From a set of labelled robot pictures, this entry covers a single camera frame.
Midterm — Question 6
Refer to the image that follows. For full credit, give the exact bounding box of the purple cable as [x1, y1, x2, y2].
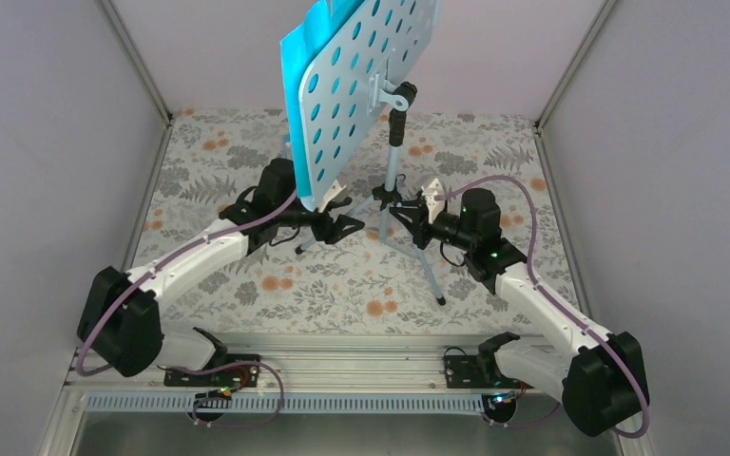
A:
[75, 187, 300, 431]
[433, 174, 651, 440]

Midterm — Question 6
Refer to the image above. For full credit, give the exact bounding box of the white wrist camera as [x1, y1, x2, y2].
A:
[317, 180, 349, 213]
[420, 178, 447, 224]

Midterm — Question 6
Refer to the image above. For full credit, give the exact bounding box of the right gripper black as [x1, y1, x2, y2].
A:
[389, 200, 474, 252]

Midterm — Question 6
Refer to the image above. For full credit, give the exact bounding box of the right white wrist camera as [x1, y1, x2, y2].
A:
[420, 178, 447, 224]

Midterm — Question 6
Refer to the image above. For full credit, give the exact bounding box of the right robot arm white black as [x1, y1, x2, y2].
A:
[390, 186, 649, 437]

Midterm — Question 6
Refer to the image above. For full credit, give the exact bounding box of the aluminium frame post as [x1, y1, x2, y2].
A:
[95, 0, 173, 125]
[535, 0, 618, 134]

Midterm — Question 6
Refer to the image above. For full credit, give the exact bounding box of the left aluminium frame post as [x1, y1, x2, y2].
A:
[95, 0, 173, 125]

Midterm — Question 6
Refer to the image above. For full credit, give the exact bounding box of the blue sheet music paper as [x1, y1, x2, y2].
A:
[279, 0, 362, 199]

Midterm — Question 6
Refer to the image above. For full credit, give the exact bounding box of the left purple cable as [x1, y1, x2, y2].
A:
[75, 187, 300, 431]

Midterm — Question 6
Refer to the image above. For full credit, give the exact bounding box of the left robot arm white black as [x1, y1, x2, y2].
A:
[75, 158, 365, 385]

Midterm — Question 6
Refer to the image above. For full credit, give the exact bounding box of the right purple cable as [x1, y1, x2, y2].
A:
[433, 174, 651, 440]

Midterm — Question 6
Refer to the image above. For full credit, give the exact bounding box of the light blue music stand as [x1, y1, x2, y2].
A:
[279, 0, 448, 308]

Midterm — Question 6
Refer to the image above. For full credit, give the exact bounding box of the right aluminium frame post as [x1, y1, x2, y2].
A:
[535, 0, 618, 134]

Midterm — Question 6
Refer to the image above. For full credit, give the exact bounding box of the aluminium mounting rail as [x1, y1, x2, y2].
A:
[62, 342, 634, 396]

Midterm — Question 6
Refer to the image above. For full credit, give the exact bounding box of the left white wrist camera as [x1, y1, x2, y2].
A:
[317, 180, 349, 213]

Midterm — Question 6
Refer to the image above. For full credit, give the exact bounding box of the floral patterned table mat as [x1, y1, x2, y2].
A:
[134, 109, 576, 335]

